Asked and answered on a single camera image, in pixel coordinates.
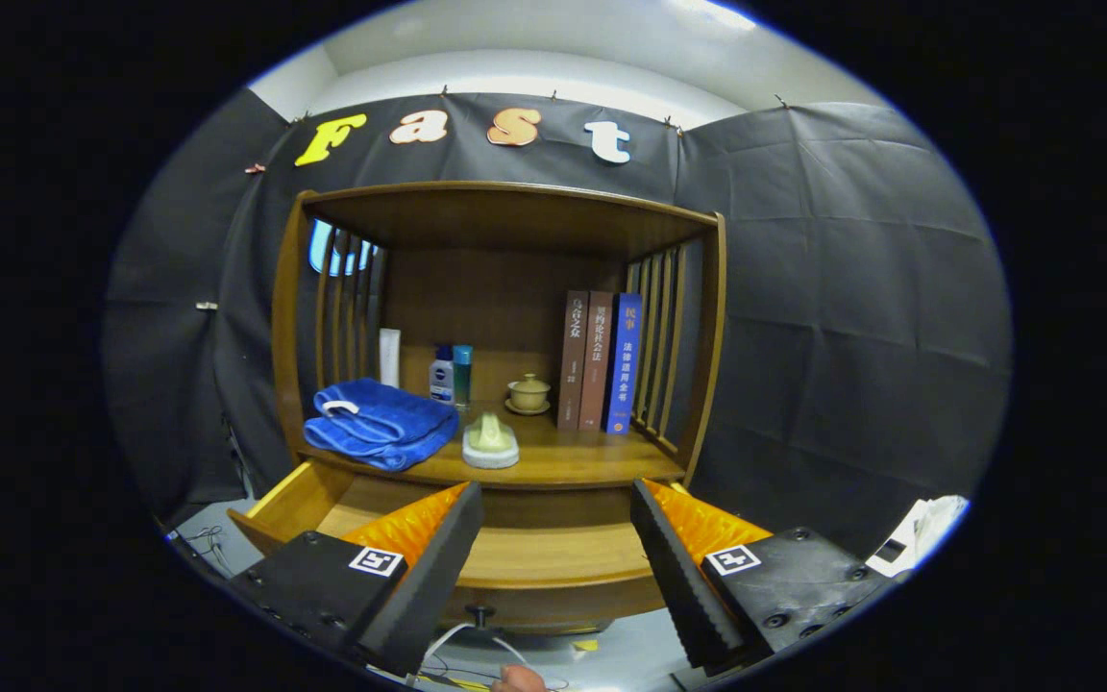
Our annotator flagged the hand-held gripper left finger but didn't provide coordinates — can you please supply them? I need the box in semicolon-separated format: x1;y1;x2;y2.
227;481;485;677

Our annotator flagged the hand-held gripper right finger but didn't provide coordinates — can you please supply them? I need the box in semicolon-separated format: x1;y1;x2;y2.
630;478;900;674

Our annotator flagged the wooden drawer with black knob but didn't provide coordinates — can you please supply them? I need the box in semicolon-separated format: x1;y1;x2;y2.
227;459;689;635

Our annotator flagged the pale green and white brush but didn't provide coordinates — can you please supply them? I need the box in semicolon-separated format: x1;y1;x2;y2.
461;412;521;470

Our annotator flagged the wooden countertop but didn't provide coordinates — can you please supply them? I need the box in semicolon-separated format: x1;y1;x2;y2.
299;408;687;491

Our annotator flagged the brown wooden cabinet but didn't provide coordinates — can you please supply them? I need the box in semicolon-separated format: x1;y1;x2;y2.
227;181;727;635

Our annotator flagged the folded blue towel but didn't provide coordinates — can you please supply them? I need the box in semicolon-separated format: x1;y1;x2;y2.
303;378;461;472

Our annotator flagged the white bottle with blue cap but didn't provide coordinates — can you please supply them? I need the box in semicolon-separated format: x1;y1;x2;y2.
429;345;455;405

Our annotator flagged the tan lidded teacup with saucer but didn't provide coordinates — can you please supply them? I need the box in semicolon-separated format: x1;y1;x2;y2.
504;373;553;416

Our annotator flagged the blue book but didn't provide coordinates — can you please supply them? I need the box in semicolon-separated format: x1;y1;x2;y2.
602;293;644;435

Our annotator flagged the reddish brown book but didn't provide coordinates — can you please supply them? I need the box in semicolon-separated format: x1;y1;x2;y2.
578;291;615;433

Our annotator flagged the dark brown book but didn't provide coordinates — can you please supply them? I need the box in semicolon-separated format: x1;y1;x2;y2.
557;290;590;431

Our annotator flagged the white object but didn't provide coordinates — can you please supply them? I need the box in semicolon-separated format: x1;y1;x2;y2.
866;495;971;580

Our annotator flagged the black backdrop cloth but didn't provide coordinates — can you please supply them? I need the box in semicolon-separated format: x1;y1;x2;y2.
104;88;1011;558

